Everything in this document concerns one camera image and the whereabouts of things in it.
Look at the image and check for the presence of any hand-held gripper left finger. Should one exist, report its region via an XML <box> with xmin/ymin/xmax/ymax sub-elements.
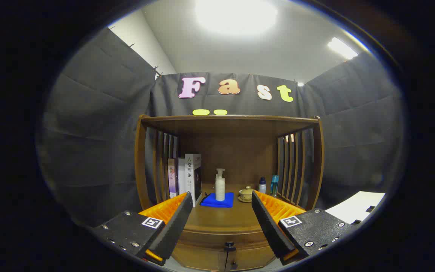
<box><xmin>89</xmin><ymin>192</ymin><xmax>194</xmax><ymax>266</ymax></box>

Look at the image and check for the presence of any white filing cabinet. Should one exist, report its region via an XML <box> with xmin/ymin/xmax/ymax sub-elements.
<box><xmin>325</xmin><ymin>191</ymin><xmax>386</xmax><ymax>225</ymax></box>

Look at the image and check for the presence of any plain white book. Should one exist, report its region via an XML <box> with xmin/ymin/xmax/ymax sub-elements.
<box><xmin>177</xmin><ymin>157</ymin><xmax>188</xmax><ymax>195</ymax></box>

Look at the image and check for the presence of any purple book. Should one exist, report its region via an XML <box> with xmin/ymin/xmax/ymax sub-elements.
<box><xmin>168</xmin><ymin>158</ymin><xmax>179</xmax><ymax>199</ymax></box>

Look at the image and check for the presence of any wooden drawer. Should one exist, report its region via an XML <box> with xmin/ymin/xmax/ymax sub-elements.
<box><xmin>171</xmin><ymin>229</ymin><xmax>277</xmax><ymax>272</ymax></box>

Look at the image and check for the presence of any white pump bottle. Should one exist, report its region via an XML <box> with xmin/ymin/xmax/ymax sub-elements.
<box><xmin>215</xmin><ymin>168</ymin><xmax>226</xmax><ymax>201</ymax></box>

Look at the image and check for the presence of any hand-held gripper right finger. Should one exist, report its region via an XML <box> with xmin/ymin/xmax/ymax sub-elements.
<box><xmin>251</xmin><ymin>190</ymin><xmax>358</xmax><ymax>266</ymax></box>

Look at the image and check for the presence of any wooden cabinet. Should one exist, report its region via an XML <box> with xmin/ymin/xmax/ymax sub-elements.
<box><xmin>134</xmin><ymin>114</ymin><xmax>324</xmax><ymax>272</ymax></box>

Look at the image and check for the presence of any wooden countertop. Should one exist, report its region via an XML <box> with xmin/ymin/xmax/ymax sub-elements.
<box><xmin>182</xmin><ymin>184</ymin><xmax>283</xmax><ymax>232</ymax></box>

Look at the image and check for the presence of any round ceiling light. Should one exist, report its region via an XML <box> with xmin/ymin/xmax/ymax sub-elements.
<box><xmin>195</xmin><ymin>0</ymin><xmax>278</xmax><ymax>36</ymax></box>

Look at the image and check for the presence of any blue folded cloth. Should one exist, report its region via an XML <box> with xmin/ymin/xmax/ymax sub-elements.
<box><xmin>201</xmin><ymin>192</ymin><xmax>234</xmax><ymax>208</ymax></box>

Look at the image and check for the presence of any white book with portrait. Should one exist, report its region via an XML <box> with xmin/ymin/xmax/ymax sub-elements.
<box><xmin>185</xmin><ymin>153</ymin><xmax>203</xmax><ymax>207</ymax></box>

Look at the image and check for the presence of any yellow lidded teacup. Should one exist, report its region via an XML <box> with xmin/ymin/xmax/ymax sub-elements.
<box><xmin>239</xmin><ymin>186</ymin><xmax>255</xmax><ymax>203</ymax></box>

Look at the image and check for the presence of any rectangular ceiling light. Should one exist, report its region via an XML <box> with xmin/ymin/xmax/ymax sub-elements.
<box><xmin>327</xmin><ymin>37</ymin><xmax>358</xmax><ymax>60</ymax></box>

